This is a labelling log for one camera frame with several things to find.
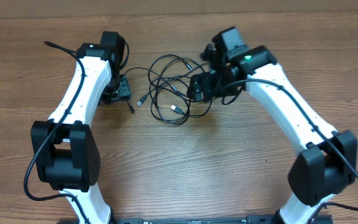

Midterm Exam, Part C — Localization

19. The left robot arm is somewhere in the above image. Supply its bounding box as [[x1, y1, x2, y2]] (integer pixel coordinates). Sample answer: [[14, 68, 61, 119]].
[[24, 31, 131, 223]]

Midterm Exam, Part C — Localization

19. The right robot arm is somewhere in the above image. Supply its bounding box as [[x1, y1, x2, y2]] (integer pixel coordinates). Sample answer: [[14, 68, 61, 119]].
[[186, 27, 358, 223]]

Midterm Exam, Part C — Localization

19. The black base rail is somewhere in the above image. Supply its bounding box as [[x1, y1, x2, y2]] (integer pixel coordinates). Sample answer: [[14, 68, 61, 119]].
[[57, 213, 334, 224]]

